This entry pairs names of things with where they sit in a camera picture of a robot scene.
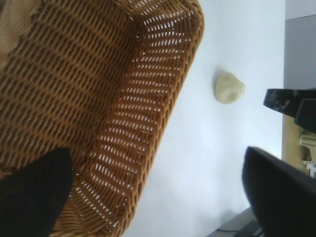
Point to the brown woven wicker basket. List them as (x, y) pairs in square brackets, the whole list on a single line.
[(74, 86)]

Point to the beige plastic fixture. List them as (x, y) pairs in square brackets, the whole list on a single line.
[(308, 145)]

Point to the pale yellow egg yolk pastry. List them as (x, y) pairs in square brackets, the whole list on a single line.
[(228, 87)]

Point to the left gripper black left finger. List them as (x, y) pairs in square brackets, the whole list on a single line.
[(29, 197)]

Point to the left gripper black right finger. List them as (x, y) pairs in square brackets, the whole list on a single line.
[(284, 197)]

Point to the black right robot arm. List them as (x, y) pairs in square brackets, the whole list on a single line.
[(291, 101)]

